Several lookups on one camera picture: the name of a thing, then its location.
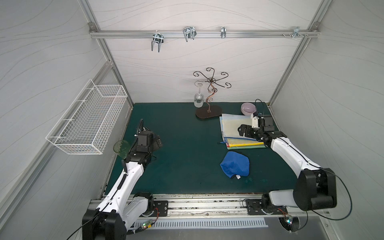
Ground white vent strip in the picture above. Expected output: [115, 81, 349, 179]
[150, 217, 269, 230]

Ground yellow mesh document bag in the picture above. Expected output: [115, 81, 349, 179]
[224, 138, 264, 148]

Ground green plastic cup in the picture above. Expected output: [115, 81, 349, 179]
[113, 140, 131, 160]

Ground wine glass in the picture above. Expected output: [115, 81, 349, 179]
[194, 81, 204, 108]

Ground blue microfibre cloth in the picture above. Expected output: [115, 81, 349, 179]
[220, 151, 250, 179]

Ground pink ceramic bowl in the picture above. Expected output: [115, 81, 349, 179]
[241, 103, 257, 116]

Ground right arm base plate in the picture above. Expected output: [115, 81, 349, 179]
[242, 199, 288, 216]

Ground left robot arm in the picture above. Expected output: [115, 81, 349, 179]
[78, 120, 163, 240]

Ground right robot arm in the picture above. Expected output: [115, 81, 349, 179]
[238, 117, 339, 215]

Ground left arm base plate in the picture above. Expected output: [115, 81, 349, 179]
[142, 200, 169, 218]

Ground light blue document bag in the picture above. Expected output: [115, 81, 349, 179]
[219, 116, 226, 142]

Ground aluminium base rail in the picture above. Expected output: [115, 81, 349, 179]
[83, 194, 331, 221]

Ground metal hook clip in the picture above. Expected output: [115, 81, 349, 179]
[221, 27, 227, 39]
[151, 33, 164, 53]
[183, 26, 197, 42]
[282, 27, 309, 39]

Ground white wire basket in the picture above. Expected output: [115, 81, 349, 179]
[46, 80, 128, 155]

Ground metal scroll glass rack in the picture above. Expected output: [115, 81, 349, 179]
[193, 67, 232, 120]

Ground aluminium cross rail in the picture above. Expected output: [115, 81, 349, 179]
[90, 29, 321, 39]

